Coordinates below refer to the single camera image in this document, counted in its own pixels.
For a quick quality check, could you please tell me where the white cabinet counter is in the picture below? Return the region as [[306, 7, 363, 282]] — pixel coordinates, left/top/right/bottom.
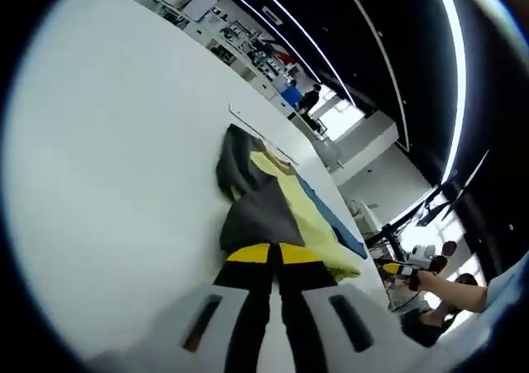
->
[[152, 0, 299, 118]]

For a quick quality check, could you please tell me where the white square pillar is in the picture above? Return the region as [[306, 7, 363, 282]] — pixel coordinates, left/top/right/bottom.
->
[[330, 112, 400, 193]]

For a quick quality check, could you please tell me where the blue storage box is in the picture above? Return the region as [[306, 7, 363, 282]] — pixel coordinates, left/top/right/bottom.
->
[[282, 84, 301, 105]]

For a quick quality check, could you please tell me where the white ceiling air vent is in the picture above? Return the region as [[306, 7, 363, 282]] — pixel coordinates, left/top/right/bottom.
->
[[261, 4, 284, 25]]

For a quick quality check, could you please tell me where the person's right hand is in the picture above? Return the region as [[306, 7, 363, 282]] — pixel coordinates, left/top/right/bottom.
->
[[415, 270, 437, 294]]

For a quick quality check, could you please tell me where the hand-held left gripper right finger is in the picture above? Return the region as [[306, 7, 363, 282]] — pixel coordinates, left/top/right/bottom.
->
[[277, 243, 412, 373]]

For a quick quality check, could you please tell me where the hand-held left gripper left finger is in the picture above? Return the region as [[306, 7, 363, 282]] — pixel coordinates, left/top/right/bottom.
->
[[98, 243, 274, 373]]

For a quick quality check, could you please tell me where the white table cover plate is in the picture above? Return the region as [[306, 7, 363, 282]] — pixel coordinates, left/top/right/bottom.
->
[[228, 103, 300, 168]]

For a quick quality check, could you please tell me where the long ceiling light strip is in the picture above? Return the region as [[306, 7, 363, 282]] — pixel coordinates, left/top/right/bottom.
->
[[429, 0, 469, 184], [226, 0, 357, 102], [332, 0, 411, 151]]

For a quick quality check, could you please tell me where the black tripod stand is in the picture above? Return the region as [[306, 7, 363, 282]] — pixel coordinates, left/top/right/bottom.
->
[[367, 149, 491, 263]]

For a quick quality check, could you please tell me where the yellow blue grey garment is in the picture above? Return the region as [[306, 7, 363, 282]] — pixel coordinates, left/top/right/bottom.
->
[[217, 123, 369, 285]]

